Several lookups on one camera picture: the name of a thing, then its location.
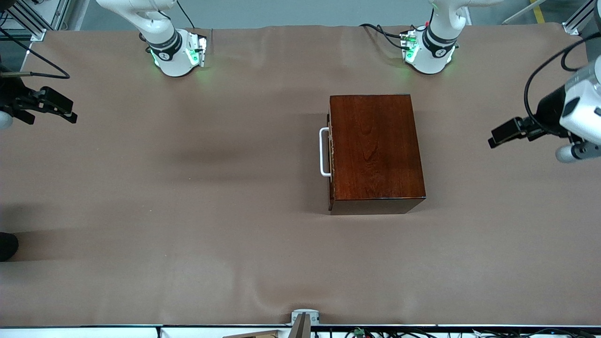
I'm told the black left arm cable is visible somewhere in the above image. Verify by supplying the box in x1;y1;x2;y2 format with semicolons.
524;33;601;130

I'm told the brown cardboard piece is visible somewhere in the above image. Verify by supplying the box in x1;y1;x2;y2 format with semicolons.
223;330;282;338

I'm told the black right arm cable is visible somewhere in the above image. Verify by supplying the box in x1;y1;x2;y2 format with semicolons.
0;27;71;79

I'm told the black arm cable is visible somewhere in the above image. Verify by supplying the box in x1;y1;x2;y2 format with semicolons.
0;27;71;79
524;33;601;130

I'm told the black base cable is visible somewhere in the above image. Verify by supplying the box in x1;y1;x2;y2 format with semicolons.
359;21;425;51

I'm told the dark wooden cabinet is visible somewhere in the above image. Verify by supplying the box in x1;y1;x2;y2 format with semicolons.
329;93;427;216

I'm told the aluminium frame profile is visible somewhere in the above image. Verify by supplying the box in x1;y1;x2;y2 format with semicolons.
562;0;601;36
0;0;71;42

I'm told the black cable bundle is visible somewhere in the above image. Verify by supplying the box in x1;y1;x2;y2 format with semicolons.
312;327;601;338

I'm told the black rounded object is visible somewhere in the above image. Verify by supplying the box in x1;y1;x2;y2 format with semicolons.
0;232;19;262

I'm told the taupe table cover cloth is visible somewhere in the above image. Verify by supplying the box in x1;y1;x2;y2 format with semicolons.
0;23;601;327

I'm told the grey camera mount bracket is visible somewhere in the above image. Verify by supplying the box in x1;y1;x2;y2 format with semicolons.
289;308;321;338

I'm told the white drawer handle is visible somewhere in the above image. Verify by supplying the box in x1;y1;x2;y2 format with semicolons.
319;127;332;178

